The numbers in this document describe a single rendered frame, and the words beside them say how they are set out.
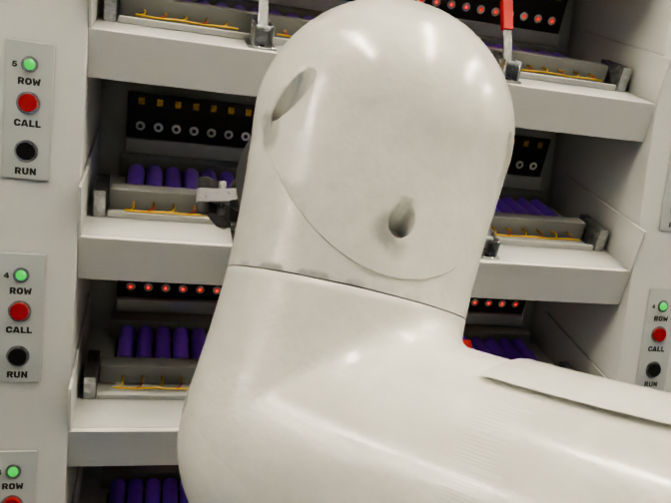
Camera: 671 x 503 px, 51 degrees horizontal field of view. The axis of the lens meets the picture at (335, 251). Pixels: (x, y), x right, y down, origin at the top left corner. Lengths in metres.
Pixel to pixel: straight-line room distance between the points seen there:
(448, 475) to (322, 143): 0.12
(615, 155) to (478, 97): 0.67
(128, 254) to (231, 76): 0.20
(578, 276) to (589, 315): 0.11
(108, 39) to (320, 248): 0.49
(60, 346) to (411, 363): 0.53
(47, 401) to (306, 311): 0.52
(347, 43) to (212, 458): 0.15
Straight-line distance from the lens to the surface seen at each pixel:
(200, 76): 0.71
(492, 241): 0.80
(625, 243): 0.89
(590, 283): 0.86
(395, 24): 0.27
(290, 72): 0.27
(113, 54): 0.71
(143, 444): 0.76
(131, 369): 0.80
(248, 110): 0.86
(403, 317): 0.25
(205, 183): 0.50
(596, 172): 0.96
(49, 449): 0.76
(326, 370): 0.24
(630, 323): 0.90
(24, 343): 0.73
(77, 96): 0.70
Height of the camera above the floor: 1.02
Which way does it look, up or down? 7 degrees down
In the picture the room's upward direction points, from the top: 5 degrees clockwise
